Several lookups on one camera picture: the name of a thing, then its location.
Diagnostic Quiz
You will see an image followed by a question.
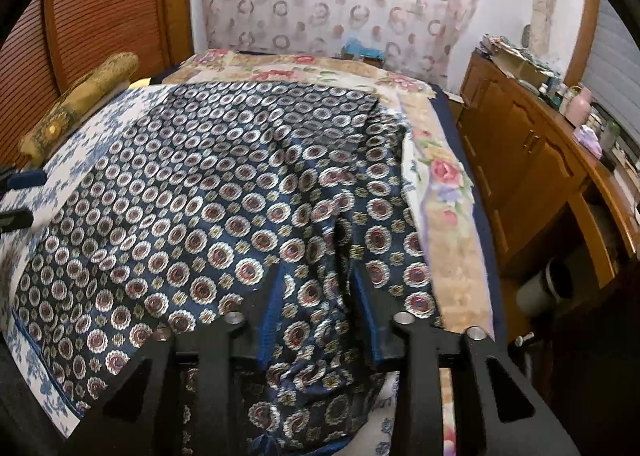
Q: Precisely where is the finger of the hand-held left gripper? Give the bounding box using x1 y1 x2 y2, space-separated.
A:
0 209 35 233
0 170 47 189

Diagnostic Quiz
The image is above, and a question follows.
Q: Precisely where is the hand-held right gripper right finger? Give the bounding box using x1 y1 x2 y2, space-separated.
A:
350 269 583 456

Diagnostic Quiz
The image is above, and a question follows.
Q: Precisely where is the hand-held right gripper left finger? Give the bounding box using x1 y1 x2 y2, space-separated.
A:
65 266 286 456

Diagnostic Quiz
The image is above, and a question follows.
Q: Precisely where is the blue patterned satin pajama top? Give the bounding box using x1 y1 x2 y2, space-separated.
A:
10 79 446 456

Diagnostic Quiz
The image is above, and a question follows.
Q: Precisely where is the blue white floral blanket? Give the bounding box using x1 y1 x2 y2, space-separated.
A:
0 84 403 456

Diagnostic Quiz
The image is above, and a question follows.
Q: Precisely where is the gold bolster pillow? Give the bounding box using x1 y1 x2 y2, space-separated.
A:
20 52 141 159

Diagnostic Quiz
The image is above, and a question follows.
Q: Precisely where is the beige floral bedspread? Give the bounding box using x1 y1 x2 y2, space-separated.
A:
162 49 501 456

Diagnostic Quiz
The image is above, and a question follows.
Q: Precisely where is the white cylindrical bin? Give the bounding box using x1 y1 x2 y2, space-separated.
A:
515 256 575 319

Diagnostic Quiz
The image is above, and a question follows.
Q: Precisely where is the wooden louvred wardrobe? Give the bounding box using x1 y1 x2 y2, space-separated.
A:
0 0 193 172

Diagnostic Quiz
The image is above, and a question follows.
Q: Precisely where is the wooden sideboard cabinet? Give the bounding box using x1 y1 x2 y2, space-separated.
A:
457 49 636 287

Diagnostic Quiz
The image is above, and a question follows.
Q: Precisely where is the teal blue cloth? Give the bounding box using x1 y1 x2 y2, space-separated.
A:
342 36 386 62

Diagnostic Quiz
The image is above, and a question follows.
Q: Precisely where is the purple cloth bundle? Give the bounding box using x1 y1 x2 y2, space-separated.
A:
575 126 606 157

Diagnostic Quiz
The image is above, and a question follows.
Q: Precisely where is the pink thermos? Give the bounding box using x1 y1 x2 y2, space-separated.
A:
565 85 593 127

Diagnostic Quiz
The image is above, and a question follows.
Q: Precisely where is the pile of assorted household things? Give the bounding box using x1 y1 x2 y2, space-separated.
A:
480 31 640 172

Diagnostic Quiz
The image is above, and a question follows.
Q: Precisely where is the grey window blind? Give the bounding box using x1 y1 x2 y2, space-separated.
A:
582 0 640 162

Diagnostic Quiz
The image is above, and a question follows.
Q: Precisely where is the wooden door frame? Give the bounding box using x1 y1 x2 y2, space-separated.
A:
567 0 601 87

